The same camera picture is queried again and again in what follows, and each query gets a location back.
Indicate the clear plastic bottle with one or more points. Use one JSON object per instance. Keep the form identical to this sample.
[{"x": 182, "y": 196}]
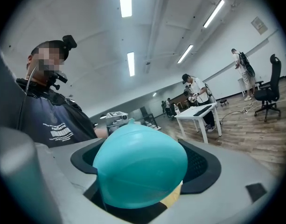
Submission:
[{"x": 177, "y": 109}]

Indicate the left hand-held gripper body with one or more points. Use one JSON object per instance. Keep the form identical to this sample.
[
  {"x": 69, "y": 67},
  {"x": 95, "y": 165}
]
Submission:
[{"x": 116, "y": 119}]

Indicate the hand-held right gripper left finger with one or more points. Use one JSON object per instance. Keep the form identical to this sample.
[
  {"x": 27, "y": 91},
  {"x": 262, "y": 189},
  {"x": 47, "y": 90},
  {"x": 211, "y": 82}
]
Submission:
[{"x": 70, "y": 167}]

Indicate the black office chair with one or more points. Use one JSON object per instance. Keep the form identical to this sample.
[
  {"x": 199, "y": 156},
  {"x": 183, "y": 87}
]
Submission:
[{"x": 271, "y": 90}]

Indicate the teal and pink toy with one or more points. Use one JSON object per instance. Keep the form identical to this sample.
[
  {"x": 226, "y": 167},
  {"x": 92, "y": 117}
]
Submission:
[{"x": 138, "y": 162}]

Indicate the black chest-mounted camera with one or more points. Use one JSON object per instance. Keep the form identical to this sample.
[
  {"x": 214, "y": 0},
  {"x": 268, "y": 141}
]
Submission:
[{"x": 57, "y": 79}]

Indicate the black neck harness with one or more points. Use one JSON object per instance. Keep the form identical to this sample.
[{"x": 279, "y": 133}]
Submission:
[{"x": 40, "y": 90}]

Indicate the grey wall panel box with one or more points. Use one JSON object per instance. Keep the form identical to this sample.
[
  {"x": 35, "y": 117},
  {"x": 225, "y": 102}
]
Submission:
[{"x": 259, "y": 25}]

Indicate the small black stool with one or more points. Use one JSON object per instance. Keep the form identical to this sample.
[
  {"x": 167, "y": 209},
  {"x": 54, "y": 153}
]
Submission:
[{"x": 224, "y": 102}]

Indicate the black backpack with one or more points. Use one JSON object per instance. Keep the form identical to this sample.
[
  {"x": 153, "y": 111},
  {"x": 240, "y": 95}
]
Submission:
[{"x": 246, "y": 64}]

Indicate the long ceiling light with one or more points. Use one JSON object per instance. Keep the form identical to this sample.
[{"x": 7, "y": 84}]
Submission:
[
  {"x": 214, "y": 13},
  {"x": 185, "y": 53},
  {"x": 130, "y": 64},
  {"x": 125, "y": 0}
]

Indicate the yellow round table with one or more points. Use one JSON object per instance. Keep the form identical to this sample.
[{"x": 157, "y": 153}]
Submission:
[{"x": 172, "y": 195}]

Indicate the person's head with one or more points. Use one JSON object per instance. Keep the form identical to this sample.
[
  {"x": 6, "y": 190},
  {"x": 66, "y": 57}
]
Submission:
[{"x": 49, "y": 57}]

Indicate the white square table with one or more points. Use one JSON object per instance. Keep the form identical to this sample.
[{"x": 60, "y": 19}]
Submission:
[{"x": 191, "y": 113}]

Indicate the light blue plastic object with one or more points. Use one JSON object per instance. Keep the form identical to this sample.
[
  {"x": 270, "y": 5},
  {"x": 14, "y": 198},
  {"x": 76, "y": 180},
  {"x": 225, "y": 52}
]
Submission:
[{"x": 131, "y": 121}]

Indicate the black head camera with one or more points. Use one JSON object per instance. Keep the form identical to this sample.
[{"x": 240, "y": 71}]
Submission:
[{"x": 70, "y": 41}]

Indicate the black keyboard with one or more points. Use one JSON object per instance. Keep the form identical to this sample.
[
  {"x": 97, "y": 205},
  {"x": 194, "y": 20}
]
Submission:
[{"x": 201, "y": 111}]

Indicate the person's left forearm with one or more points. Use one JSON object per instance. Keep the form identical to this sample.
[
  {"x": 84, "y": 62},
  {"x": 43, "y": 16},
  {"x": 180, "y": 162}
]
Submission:
[{"x": 100, "y": 133}]

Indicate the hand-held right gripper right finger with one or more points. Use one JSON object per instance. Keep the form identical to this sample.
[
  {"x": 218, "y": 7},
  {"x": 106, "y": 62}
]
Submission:
[{"x": 226, "y": 176}]

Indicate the person's dark printed t-shirt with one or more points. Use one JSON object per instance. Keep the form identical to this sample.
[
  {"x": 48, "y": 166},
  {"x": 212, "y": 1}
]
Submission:
[{"x": 54, "y": 122}]

